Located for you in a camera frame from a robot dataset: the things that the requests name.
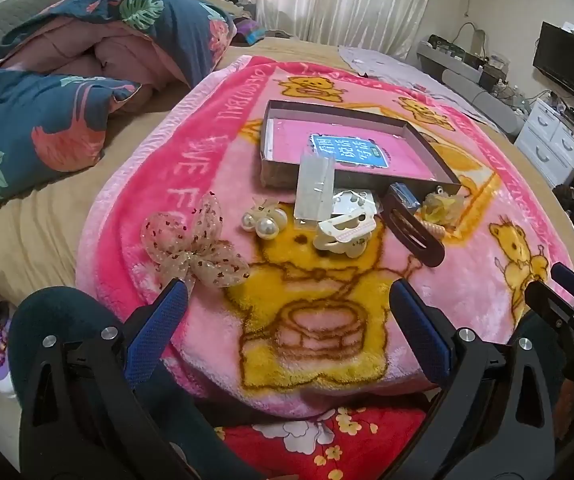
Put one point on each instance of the dark brown hair clip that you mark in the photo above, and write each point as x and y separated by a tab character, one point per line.
412	240

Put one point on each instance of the pink bear printed blanket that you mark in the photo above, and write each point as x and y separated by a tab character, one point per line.
217	135

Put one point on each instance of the purple striped pillow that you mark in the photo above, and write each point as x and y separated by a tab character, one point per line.
249	32

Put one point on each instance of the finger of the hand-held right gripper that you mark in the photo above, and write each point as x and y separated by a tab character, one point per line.
572	282
557	305

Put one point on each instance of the beige mesh bow hair clip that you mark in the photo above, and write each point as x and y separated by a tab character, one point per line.
192	250

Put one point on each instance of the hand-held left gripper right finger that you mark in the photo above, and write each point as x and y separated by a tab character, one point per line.
419	330

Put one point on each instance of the lilac cloth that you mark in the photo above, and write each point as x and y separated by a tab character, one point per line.
392	67

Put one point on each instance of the pearl hair clip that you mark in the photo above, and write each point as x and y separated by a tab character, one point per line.
267	222

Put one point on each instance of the shallow brown cardboard box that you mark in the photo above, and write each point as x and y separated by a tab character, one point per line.
279	172

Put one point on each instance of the white earring card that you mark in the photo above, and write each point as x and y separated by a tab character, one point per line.
352	202

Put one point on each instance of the blue floral quilt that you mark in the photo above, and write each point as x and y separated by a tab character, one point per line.
42	125

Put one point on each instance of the white hair claw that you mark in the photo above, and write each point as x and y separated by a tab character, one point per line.
339	227

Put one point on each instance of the red floral clothing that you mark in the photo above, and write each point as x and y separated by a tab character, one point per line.
287	440

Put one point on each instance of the white window curtain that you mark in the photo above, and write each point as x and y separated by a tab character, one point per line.
337	0

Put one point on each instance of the white drawer cabinet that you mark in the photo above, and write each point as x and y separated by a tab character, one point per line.
547	140

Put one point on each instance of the yellow mesh scrunchie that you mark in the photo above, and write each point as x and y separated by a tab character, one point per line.
442	207

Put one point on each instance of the clear plastic packet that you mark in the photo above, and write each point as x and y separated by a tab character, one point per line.
312	190

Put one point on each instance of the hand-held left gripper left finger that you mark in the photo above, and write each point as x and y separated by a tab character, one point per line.
159	330

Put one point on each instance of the black flat television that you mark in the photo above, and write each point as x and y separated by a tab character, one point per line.
567	65

